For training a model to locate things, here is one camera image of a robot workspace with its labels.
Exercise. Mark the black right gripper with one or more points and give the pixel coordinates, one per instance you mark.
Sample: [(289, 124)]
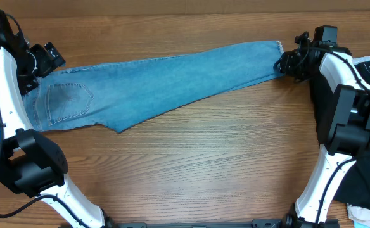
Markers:
[(287, 66)]

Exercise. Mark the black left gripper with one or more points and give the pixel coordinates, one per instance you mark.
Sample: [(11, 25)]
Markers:
[(47, 69)]

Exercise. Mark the light blue denim jeans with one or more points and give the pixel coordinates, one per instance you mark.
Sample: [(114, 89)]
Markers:
[(122, 94)]

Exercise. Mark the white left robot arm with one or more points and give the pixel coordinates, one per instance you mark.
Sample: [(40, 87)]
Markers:
[(30, 163)]

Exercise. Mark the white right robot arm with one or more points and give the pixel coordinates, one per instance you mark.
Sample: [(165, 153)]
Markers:
[(342, 100)]

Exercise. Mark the white cloth under black garment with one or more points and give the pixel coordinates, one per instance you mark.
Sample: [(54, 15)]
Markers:
[(360, 60)]

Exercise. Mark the black folded garment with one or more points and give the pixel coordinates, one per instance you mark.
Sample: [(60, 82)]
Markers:
[(355, 187)]

